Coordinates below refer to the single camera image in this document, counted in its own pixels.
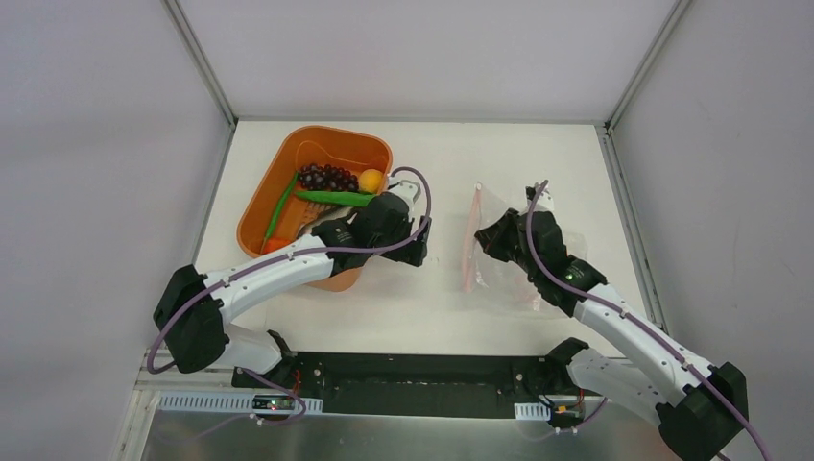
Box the clear zip top bag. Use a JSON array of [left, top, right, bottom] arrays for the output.
[[462, 182, 605, 318]]

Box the dark red grape bunch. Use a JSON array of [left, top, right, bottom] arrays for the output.
[[298, 163, 359, 192]]

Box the grey toy fish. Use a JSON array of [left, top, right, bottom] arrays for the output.
[[303, 206, 357, 232]]

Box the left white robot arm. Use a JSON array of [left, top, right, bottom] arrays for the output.
[[154, 190, 429, 389]]

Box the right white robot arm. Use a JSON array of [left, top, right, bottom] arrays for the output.
[[474, 208, 749, 460]]

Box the orange fruit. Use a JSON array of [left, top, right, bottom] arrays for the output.
[[357, 169, 385, 194]]

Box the red tomato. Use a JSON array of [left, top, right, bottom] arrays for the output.
[[261, 237, 293, 255]]

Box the orange plastic basket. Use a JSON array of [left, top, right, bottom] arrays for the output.
[[236, 125, 393, 258]]

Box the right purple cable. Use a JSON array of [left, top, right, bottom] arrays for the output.
[[512, 180, 774, 461]]

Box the purple cable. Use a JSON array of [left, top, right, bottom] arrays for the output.
[[145, 166, 434, 444], [512, 180, 774, 461]]

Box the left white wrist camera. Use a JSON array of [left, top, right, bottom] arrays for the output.
[[387, 180, 421, 206]]

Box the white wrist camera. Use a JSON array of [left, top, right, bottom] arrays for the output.
[[525, 186, 555, 212], [387, 180, 421, 206]]

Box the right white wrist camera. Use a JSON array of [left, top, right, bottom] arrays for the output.
[[525, 186, 555, 212]]

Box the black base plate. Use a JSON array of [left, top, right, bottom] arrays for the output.
[[264, 352, 590, 419]]

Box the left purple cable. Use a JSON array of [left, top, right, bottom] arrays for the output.
[[145, 166, 434, 444]]

